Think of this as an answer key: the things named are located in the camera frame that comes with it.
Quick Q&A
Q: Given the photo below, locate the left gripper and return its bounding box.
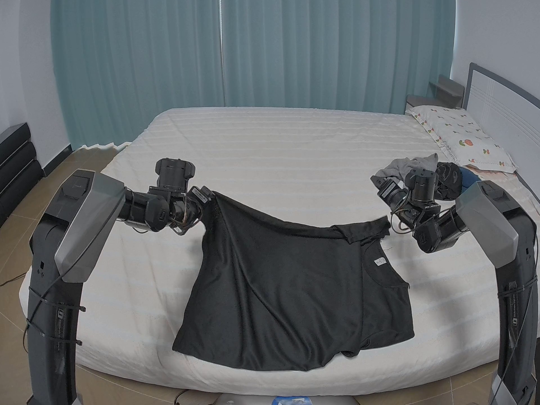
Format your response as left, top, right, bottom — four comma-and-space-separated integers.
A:
169, 185, 212, 233

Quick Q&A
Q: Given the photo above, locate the blue-green curtain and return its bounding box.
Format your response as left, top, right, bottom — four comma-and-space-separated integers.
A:
219, 0, 458, 115
51, 0, 224, 149

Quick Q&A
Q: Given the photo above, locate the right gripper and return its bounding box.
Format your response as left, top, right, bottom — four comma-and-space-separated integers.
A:
370, 175, 414, 215

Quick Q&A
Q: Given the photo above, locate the black T-shirt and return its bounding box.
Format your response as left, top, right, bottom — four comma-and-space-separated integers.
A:
172, 190, 416, 372

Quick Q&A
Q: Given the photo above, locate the black printed garment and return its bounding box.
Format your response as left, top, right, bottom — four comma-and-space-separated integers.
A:
436, 162, 463, 201

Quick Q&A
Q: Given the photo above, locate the grey bedside table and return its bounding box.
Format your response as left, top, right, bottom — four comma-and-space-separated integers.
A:
406, 74, 465, 115

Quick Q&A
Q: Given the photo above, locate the grey knit garment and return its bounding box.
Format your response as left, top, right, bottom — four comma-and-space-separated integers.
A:
371, 154, 440, 185

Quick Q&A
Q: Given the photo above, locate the black chest of drawers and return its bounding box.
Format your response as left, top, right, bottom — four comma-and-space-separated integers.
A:
0, 123, 43, 227

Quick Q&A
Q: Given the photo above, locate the white printed pillow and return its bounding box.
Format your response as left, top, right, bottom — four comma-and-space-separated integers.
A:
406, 105, 519, 173

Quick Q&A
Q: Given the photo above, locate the dark blue garment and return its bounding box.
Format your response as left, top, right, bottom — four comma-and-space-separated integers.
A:
460, 166, 480, 193

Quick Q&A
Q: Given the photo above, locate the bed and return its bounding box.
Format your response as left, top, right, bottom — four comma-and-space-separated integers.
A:
76, 62, 540, 395

